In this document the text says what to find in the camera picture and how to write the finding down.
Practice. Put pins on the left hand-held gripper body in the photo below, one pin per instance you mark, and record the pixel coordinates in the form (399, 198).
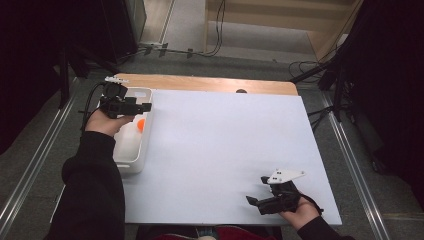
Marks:
(115, 103)

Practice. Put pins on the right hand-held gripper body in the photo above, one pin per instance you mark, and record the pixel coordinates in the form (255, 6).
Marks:
(283, 200)

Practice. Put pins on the orange ball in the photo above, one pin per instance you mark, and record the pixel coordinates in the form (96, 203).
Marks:
(141, 125)

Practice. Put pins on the white plastic bin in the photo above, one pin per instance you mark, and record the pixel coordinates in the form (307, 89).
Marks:
(130, 146)

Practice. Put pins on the person's left hand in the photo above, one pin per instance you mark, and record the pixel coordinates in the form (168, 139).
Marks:
(105, 125)

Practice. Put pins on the person's right hand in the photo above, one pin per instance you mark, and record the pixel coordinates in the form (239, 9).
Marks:
(304, 213)

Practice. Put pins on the white table mat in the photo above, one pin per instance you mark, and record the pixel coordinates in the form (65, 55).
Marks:
(226, 150)

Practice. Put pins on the black stand legs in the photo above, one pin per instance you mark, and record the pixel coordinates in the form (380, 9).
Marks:
(83, 63)
(328, 80)

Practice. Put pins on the power strip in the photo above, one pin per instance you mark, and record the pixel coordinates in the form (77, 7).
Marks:
(152, 45)

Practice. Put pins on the black cabinet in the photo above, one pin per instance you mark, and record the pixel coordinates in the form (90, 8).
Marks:
(123, 26)

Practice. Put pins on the dark curtain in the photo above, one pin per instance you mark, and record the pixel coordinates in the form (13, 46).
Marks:
(30, 50)
(390, 83)

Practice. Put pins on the wooden steps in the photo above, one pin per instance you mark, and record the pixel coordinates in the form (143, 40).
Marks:
(266, 23)

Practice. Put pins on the metal floor rail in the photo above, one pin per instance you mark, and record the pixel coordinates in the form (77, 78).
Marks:
(30, 173)
(360, 176)

